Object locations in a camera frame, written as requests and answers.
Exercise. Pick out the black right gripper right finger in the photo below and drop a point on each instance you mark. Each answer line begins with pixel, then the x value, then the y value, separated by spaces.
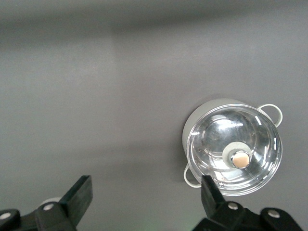
pixel 228 219

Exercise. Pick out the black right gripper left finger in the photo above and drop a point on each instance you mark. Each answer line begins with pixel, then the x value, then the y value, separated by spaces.
pixel 60 216

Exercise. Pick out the dark grey table cover sheet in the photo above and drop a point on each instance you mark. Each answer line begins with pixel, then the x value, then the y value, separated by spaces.
pixel 96 96

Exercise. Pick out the glass lid with metal knob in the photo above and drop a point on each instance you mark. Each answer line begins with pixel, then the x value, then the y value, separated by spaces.
pixel 216 134

